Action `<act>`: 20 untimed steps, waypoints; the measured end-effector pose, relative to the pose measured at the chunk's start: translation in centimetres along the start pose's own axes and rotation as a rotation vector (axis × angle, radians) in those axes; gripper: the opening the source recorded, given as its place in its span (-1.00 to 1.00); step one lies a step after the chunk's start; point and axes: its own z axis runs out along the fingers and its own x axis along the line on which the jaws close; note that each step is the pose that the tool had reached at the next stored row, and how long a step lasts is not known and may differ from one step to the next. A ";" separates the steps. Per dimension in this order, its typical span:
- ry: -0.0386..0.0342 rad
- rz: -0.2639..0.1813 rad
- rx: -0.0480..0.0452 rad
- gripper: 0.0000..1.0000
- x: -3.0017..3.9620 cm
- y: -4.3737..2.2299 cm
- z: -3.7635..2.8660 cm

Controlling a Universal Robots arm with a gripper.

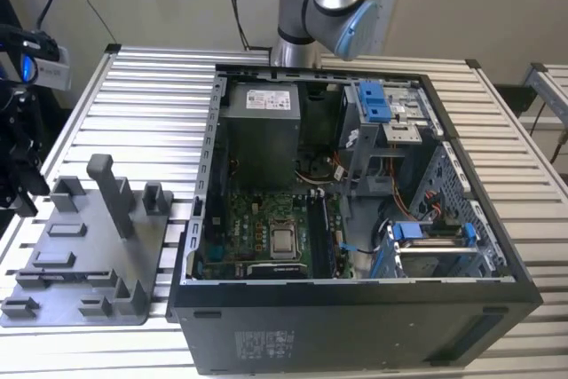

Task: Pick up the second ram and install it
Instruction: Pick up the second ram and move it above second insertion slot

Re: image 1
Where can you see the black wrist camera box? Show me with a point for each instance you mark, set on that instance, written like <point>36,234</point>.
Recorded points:
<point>42,44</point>

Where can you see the black graphics card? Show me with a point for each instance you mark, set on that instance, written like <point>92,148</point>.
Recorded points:
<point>277,270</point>

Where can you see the blue disk carrier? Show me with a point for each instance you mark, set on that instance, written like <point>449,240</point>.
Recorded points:
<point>406,231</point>

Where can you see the grey plastic parts rack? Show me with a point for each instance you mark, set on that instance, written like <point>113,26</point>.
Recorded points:
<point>102,255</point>

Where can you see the RAM stick with black chips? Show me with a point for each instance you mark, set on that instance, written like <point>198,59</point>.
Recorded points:
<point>330,241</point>
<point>66,280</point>

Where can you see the black slanted frame post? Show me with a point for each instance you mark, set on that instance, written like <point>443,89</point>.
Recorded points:
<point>6,2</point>

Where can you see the blue plastic drive latch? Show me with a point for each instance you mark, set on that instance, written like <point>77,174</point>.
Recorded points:
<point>370,92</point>
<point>378,113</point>

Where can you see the grey optical drive cage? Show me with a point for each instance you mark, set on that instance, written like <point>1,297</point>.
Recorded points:
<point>399,130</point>

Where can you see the aluminium side table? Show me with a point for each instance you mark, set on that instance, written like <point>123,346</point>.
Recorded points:
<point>550,86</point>

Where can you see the black open PC case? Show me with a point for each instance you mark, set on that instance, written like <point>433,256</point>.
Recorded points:
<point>310,330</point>

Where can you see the black table bracket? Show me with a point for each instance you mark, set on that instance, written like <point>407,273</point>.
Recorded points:
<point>515,99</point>

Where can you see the grey power supply unit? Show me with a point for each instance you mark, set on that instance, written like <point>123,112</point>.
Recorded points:
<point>262,152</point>

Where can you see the silver CPU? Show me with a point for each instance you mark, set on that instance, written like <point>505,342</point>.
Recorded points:
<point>283,241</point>

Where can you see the perforated metal drive cage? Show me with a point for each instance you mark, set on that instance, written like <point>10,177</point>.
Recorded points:
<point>448,183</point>

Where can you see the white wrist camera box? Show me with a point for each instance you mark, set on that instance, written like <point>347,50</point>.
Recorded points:
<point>53,73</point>

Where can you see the black RAM slot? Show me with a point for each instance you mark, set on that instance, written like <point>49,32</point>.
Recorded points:
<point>316,237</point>

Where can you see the green motherboard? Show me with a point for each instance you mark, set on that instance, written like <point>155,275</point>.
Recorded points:
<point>242,237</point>

